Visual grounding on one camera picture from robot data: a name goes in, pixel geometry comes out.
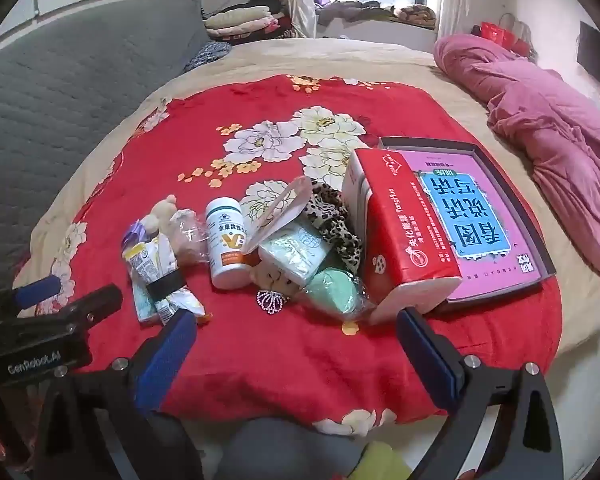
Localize yellow green cloth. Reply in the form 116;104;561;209
349;441;412;480

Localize red gift bags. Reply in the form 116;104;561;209
479;20;537;62

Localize folded clothes pile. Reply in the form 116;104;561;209
203;0;302;42

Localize teddy bear with purple ribbon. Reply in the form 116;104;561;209
124;194;201;267

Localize white supplement bottle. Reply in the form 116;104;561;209
204;197;261;291

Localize packet bundle with black band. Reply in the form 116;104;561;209
124;239;213;327

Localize pale floral cloth pack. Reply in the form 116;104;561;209
258;224;332;287

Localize red floral blanket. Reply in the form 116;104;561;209
55;74;564;436

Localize dark grey shallow box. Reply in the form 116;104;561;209
377;136;557;307

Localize grey quilted cushion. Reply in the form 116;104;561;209
0;0;214;306

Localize heap of dark clothes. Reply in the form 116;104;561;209
314;0;437;27

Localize pink and blue book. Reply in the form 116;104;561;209
397;149;547;304

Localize pink quilt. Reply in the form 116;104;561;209
433;34;600;284

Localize clear plastic bag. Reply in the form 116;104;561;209
172;209;209;267

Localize teddy bear with pink dress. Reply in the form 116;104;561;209
240;176;312;319

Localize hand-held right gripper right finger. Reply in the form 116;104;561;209
396;306;567;480

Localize red tissue pack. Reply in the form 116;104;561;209
341;148;464;326

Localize beige bed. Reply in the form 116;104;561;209
10;37;600;480

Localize leopard print scrunchie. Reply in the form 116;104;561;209
304;182;364;282

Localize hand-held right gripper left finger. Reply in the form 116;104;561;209
32;309;207;480

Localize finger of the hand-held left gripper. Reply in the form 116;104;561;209
10;283;124;347
0;275;62;322

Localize green makeup sponge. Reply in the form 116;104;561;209
304;267;362;322

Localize grey cloth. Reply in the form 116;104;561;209
214;417;363;480

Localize blue patterned pillow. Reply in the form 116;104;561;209
184;40;232;74

